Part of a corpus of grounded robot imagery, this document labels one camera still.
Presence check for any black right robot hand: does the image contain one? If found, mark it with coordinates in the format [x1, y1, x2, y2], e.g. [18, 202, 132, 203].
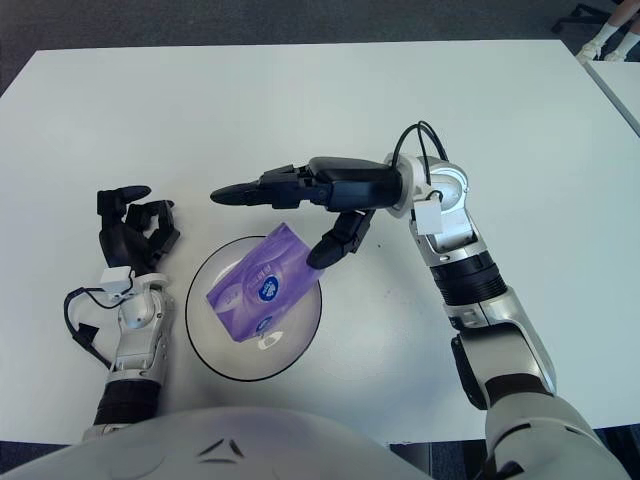
[209, 156, 406, 271]

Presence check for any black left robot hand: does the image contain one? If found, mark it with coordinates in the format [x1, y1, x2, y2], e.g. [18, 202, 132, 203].
[95, 185, 181, 281]

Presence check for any purple tissue paper pack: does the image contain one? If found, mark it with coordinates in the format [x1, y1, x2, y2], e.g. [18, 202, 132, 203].
[205, 223, 326, 344]

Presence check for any white plate black rim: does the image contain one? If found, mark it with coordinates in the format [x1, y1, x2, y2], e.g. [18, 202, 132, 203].
[184, 235, 325, 384]

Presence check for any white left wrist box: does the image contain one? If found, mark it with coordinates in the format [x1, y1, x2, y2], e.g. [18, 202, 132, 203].
[98, 267, 136, 300]

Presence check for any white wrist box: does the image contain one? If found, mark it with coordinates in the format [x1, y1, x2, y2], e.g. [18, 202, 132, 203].
[417, 199, 446, 236]
[98, 267, 136, 300]

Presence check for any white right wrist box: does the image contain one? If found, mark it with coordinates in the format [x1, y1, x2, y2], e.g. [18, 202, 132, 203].
[417, 199, 446, 236]

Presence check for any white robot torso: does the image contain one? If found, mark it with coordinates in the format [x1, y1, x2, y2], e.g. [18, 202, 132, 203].
[0, 405, 431, 480]

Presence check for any black office chair base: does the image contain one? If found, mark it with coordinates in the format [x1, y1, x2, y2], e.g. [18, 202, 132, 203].
[552, 2, 619, 34]

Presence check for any white side table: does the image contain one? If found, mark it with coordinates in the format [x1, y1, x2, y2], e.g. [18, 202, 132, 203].
[584, 59, 640, 136]

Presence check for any person leg white sock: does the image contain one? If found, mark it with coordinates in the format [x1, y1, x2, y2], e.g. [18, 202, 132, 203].
[602, 29, 640, 62]
[577, 0, 634, 62]

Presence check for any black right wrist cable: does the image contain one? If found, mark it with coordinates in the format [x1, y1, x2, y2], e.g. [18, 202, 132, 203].
[392, 121, 451, 201]

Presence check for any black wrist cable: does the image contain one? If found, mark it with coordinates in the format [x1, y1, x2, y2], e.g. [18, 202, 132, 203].
[392, 121, 451, 201]
[63, 287, 136, 371]

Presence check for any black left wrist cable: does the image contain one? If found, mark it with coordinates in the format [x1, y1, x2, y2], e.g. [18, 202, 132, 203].
[63, 287, 136, 371]

